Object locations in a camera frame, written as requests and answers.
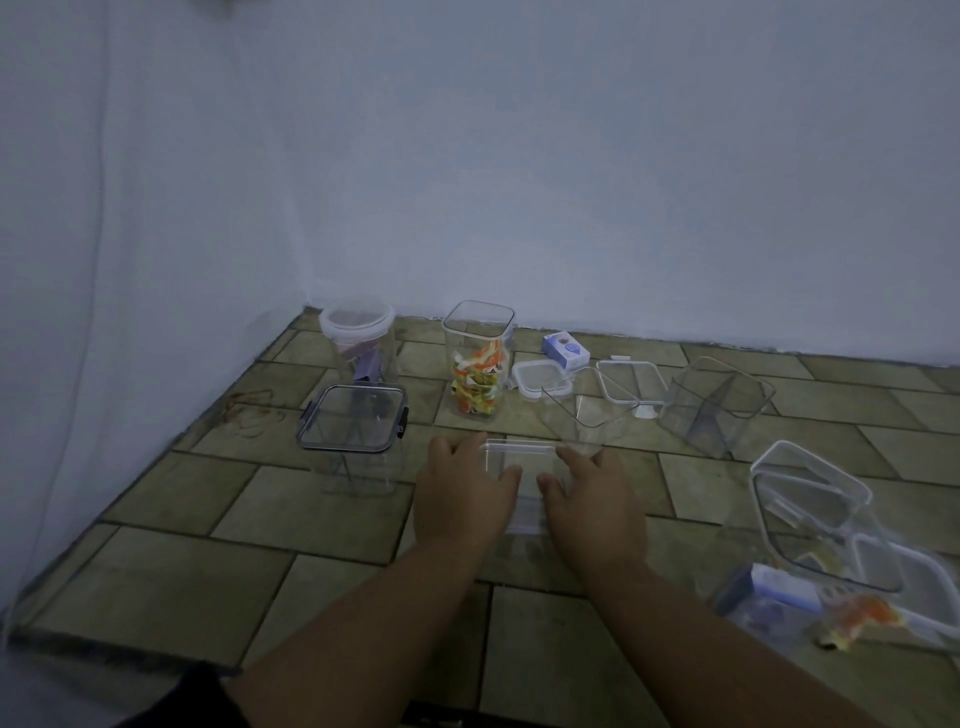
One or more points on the person's left forearm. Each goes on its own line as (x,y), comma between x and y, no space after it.
(360,645)

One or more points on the orange yellow snack packet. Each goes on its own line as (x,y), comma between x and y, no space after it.
(866,615)

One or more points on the large tall clear container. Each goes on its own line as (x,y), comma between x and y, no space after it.
(806,510)

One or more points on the large white-rimmed lid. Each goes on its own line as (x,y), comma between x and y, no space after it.
(907,581)

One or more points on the purple binder clip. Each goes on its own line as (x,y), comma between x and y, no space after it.
(369,369)

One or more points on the wide clear plastic container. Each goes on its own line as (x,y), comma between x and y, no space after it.
(360,472)

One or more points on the small square white-rimmed lid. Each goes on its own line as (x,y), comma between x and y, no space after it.
(536,377)

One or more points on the low square clear container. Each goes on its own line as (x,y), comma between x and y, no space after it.
(525,517)

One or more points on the tall clear jar with snacks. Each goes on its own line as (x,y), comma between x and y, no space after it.
(478,322)

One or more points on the small clear plastic container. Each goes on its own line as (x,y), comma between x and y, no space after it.
(585,424)

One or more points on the person's right hand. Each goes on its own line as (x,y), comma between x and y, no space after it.
(600,517)

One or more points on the person's left hand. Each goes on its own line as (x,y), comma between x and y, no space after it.
(461,502)

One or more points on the person's right forearm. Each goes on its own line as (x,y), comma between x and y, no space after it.
(712,660)

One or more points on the person's black clothing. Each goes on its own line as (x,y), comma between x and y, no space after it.
(187,709)

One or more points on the square clear plastic container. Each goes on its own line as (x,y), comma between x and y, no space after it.
(712,412)

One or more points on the heap of colorful snack packets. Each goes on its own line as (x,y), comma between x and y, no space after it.
(476,379)

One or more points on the pink binder clip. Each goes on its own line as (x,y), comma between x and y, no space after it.
(352,349)

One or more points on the rectangular white-rimmed lid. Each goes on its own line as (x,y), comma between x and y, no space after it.
(637,379)

